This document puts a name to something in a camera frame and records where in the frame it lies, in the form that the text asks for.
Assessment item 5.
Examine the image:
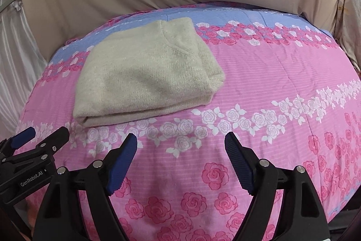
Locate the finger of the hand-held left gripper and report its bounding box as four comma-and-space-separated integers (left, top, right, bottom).
0, 127, 37, 158
15, 126, 70, 164

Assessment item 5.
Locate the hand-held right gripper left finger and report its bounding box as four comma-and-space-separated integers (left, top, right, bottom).
33, 133, 138, 241

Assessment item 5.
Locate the cream knit sweater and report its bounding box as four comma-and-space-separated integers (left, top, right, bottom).
72, 17, 226, 128

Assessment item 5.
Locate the pink floral blanket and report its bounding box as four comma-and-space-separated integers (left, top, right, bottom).
15, 0, 361, 241

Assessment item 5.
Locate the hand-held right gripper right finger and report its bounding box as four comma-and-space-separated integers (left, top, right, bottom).
224, 132, 329, 241

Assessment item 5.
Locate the white curtain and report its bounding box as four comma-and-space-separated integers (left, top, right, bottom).
0, 0, 53, 135

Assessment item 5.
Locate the stained beige curtain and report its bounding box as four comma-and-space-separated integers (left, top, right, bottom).
332, 0, 361, 73

